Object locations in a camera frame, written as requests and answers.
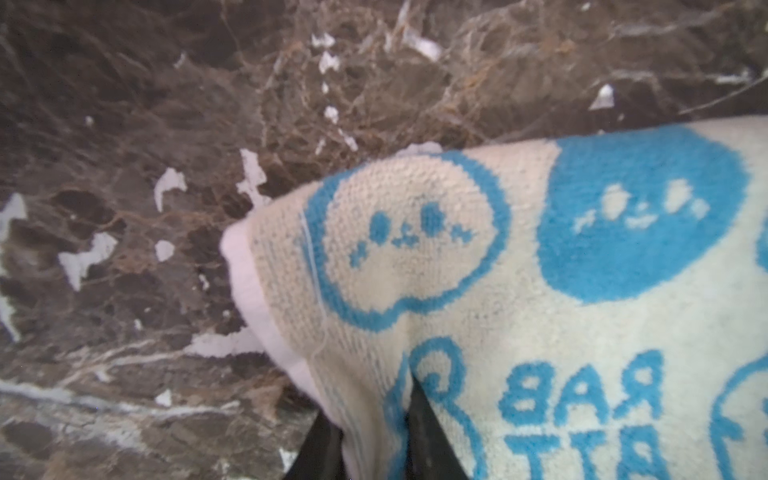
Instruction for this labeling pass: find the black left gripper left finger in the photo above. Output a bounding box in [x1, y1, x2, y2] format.
[283, 411, 348, 480]

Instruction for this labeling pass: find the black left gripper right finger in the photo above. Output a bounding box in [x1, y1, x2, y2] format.
[405, 379, 468, 480]

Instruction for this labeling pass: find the blue bunny pattern towel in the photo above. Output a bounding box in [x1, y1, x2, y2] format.
[220, 116, 767, 479]

